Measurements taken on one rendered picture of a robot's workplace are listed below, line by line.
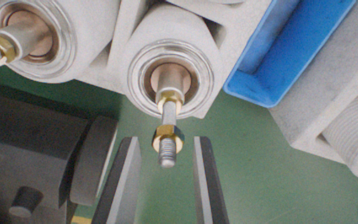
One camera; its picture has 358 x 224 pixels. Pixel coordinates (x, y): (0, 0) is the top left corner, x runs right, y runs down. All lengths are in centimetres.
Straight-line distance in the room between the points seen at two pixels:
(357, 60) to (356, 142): 11
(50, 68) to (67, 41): 3
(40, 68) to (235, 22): 19
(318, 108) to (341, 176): 58
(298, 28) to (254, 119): 25
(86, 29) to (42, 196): 34
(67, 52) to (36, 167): 28
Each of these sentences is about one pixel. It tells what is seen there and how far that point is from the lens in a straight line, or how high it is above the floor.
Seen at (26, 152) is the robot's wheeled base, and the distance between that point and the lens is 44.
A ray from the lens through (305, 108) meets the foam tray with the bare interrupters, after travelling 39.
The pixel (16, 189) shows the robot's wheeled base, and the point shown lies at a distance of 48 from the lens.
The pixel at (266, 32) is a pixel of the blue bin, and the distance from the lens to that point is 46.
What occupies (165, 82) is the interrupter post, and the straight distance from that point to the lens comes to 16.
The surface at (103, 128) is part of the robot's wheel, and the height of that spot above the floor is 10.
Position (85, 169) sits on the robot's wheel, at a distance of 42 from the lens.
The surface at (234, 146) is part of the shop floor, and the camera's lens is 61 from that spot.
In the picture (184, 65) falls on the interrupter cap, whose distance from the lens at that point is 17.
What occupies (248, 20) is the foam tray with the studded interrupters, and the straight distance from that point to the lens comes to 25.
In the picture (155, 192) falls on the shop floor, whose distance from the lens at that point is 78.
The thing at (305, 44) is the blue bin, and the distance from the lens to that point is 39.
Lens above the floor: 41
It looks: 54 degrees down
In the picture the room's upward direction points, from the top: 179 degrees clockwise
